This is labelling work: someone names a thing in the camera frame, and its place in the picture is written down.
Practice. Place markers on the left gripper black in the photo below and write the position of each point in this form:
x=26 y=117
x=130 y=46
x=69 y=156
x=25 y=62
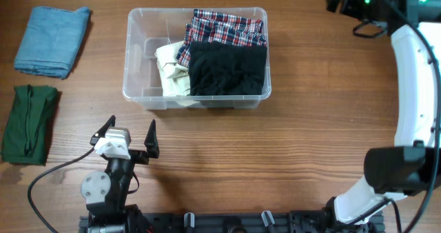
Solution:
x=152 y=149

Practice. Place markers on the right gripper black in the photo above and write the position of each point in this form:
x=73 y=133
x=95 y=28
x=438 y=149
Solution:
x=351 y=9

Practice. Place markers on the cream cloth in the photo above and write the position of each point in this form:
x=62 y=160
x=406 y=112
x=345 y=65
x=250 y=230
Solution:
x=174 y=76

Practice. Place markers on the dark green cloth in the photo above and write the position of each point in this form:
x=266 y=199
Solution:
x=25 y=133

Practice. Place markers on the clear plastic storage container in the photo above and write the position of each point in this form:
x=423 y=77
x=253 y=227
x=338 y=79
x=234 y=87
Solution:
x=151 y=28

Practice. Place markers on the black cloth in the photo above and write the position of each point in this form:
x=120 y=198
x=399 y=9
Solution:
x=219 y=69

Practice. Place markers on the light blue cloth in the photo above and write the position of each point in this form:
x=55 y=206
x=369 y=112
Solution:
x=51 y=41

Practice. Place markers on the red plaid cloth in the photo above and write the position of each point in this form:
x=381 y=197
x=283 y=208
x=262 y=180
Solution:
x=206 y=26

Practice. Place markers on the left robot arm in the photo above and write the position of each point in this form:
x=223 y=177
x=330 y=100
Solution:
x=105 y=192

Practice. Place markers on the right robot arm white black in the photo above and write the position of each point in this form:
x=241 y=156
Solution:
x=412 y=165

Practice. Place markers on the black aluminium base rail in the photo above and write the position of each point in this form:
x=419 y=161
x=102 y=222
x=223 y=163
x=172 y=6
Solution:
x=292 y=222

